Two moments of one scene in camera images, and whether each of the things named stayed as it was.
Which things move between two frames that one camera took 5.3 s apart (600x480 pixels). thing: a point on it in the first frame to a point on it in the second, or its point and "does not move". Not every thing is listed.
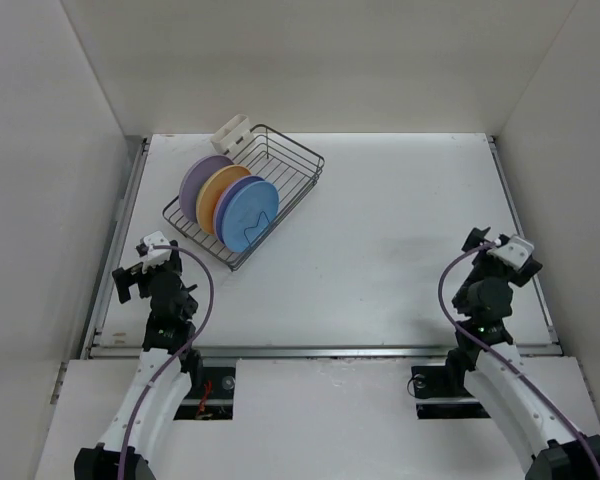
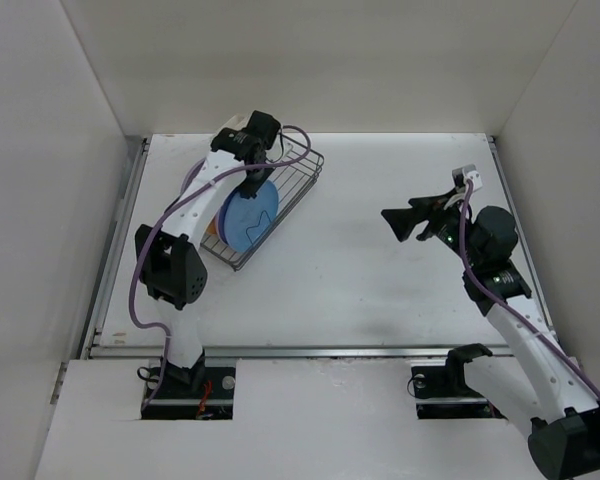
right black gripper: (518, 278) to (403, 221)
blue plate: (249, 213) does not move
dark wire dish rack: (294, 171) does not move
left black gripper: (125, 278) to (245, 190)
